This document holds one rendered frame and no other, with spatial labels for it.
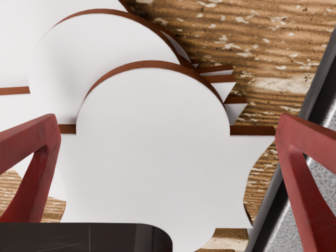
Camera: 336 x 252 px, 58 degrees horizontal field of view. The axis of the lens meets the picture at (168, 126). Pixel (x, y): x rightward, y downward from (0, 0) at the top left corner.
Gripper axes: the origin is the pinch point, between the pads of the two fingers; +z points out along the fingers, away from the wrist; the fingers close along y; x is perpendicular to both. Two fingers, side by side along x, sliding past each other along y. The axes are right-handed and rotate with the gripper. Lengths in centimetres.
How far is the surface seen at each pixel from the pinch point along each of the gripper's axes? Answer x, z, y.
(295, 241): 22.3, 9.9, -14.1
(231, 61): 0.3, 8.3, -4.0
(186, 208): 6.3, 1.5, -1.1
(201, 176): 3.7, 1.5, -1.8
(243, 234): 15.2, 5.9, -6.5
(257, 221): 18.3, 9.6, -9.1
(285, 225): 19.5, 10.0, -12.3
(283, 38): -1.2, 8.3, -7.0
